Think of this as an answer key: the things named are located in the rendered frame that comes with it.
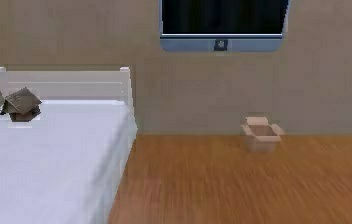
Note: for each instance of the open cardboard box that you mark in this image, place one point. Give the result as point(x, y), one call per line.
point(261, 136)

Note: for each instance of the white bed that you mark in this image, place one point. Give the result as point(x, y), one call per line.
point(57, 156)

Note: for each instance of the brown crumpled pillow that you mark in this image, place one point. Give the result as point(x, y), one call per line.
point(21, 103)

